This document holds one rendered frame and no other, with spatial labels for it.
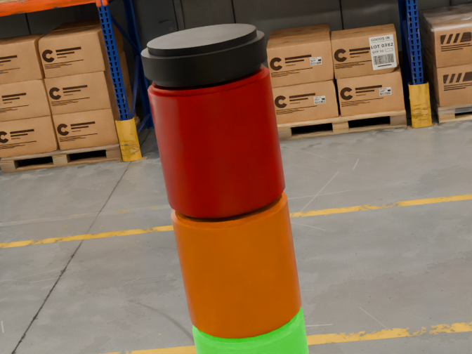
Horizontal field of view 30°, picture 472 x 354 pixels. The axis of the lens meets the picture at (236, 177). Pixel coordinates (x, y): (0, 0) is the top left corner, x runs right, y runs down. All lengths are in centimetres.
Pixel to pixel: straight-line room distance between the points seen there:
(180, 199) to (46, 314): 532
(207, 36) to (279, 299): 11
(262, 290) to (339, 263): 525
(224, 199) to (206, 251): 2
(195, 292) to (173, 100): 8
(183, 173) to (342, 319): 463
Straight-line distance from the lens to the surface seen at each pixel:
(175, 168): 35
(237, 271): 36
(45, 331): 546
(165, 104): 34
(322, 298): 520
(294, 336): 38
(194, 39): 35
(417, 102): 804
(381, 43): 802
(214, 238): 35
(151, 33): 940
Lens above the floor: 240
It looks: 19 degrees down
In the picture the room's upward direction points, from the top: 9 degrees counter-clockwise
